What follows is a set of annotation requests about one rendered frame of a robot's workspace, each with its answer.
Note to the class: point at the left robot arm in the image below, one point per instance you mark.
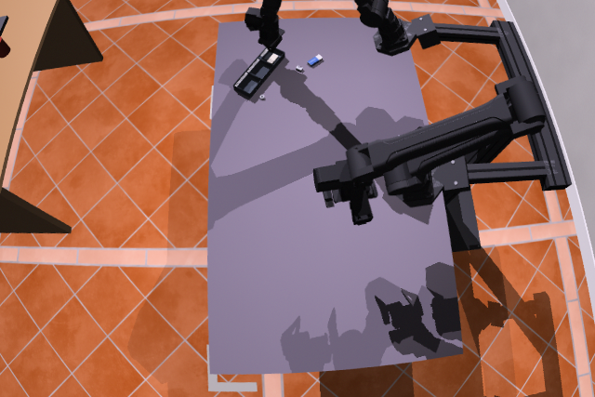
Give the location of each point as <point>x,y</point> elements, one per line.
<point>412,179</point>

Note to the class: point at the white eraser with blue sleeve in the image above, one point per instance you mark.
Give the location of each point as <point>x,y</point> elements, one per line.
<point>315,60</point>

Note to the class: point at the dark grey three-compartment bin rack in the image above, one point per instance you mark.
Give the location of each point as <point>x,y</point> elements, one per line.
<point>261,71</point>

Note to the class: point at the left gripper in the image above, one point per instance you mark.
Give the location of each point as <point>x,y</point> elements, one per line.
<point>336,196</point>

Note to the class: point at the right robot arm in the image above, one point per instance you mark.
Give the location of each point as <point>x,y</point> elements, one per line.
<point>373,14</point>

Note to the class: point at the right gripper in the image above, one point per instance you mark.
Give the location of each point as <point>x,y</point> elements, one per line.
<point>273,39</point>

